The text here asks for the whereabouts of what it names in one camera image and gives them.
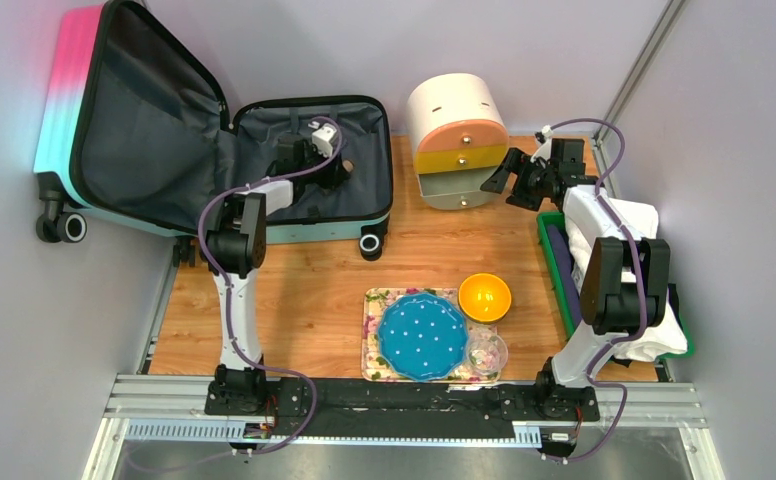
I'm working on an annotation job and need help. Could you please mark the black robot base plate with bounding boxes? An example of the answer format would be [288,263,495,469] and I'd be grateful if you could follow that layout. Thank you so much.
[204,372,600,441]

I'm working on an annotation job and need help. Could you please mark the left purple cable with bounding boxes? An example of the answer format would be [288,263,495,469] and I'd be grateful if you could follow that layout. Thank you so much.
[197,115,320,458]

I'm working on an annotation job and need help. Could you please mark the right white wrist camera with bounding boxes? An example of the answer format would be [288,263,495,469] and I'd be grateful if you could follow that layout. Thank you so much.
[532,125,554,164]

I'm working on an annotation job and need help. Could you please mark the small clear glass bowl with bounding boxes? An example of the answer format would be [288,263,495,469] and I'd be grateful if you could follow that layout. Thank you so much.
[466,329,508,374]

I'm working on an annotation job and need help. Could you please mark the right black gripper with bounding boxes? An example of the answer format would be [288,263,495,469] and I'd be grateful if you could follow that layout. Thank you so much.
[480,147,556,212]

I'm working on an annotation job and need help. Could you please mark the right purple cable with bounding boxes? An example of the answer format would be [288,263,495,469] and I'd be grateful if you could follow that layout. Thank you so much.
[546,117,651,464]

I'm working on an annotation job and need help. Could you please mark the aluminium frame rail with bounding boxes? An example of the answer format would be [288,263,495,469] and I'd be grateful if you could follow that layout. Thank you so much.
[86,375,724,479]

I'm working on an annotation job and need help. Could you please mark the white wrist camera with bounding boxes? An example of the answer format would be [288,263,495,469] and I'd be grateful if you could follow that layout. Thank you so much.
[308,119,340,159]
[532,125,554,164]

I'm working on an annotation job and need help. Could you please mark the purple cable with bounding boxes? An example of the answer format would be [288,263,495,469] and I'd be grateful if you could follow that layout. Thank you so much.
[546,117,651,464]
[197,115,320,458]

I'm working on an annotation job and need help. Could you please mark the orange bowl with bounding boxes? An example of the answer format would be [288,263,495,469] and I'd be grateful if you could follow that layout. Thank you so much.
[457,273,512,325]

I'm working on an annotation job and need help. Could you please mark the pink and teal kids suitcase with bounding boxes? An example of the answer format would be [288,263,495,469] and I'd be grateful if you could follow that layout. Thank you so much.
[33,1,393,261]

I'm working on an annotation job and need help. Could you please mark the white garment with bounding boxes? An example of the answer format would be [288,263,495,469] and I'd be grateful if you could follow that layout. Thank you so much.
[565,199,688,362]

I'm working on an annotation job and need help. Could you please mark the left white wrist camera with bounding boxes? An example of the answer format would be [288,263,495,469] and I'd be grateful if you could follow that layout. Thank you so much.
[308,119,340,159]

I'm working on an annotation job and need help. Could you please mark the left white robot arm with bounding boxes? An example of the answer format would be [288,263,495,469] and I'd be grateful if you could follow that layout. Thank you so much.
[198,124,345,415]

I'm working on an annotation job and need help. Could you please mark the green plastic tray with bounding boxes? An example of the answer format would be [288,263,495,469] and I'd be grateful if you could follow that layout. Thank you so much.
[536,212,696,358]

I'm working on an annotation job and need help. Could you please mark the round pastel mini drawer cabinet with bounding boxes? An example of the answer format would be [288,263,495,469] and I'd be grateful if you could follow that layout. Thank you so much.
[405,73,509,210]

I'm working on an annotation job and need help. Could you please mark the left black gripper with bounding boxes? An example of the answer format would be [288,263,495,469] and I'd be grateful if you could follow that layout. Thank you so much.
[300,143,354,192]

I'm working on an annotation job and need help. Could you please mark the black garment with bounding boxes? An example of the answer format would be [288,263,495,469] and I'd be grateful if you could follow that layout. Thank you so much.
[611,284,691,366]

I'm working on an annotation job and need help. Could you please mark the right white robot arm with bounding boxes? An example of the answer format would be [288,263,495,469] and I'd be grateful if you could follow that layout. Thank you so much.
[481,138,670,419]

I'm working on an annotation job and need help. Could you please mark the blue polka dot plate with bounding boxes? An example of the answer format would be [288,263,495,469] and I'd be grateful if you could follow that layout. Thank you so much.
[377,292,468,382]

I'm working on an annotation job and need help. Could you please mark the navy blue garment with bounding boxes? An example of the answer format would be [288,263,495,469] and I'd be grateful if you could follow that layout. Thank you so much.
[545,225,582,328]

